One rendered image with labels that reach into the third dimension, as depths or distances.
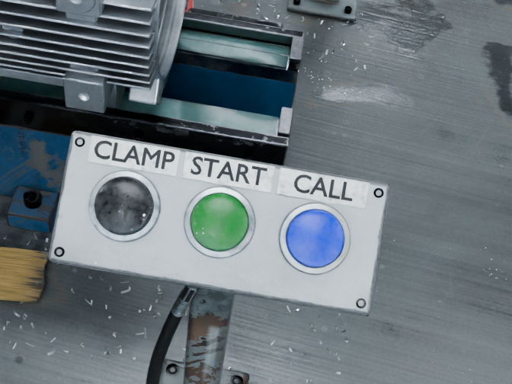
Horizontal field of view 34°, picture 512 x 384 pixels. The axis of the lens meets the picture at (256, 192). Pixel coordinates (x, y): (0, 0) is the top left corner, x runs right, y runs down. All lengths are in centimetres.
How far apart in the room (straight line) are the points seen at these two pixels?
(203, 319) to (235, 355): 17
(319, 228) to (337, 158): 41
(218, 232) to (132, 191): 5
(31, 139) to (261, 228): 33
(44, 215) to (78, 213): 31
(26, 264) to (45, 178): 8
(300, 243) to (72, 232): 12
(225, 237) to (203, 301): 9
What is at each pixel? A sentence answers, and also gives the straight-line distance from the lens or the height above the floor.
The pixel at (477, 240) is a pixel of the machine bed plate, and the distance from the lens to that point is 82.
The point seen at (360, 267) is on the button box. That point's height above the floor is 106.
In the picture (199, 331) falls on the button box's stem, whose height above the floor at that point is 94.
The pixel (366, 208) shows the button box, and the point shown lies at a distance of 44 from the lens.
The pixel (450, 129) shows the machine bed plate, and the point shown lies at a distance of 91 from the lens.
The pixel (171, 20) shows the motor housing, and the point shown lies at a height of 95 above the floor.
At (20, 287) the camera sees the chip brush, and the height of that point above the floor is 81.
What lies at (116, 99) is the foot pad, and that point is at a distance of 68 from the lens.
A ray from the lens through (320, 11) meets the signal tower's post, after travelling 100.
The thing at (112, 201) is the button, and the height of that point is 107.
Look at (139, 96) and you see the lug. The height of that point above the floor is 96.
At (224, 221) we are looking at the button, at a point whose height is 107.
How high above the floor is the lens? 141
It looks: 50 degrees down
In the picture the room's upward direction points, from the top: 10 degrees clockwise
